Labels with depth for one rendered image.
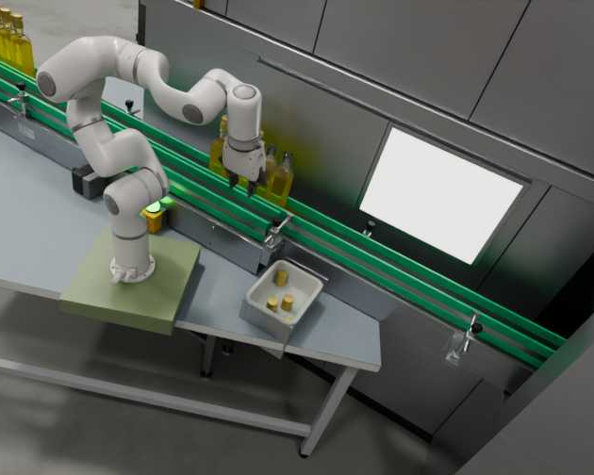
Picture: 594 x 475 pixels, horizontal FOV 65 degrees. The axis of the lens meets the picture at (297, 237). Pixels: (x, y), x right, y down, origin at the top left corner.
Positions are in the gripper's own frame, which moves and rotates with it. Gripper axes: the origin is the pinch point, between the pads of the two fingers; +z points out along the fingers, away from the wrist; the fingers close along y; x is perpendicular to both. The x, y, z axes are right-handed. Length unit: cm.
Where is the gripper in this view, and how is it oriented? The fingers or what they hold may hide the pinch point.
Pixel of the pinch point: (242, 185)
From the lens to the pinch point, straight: 121.1
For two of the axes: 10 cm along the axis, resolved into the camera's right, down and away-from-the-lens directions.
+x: -5.0, 6.6, -5.6
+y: -8.6, -4.6, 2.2
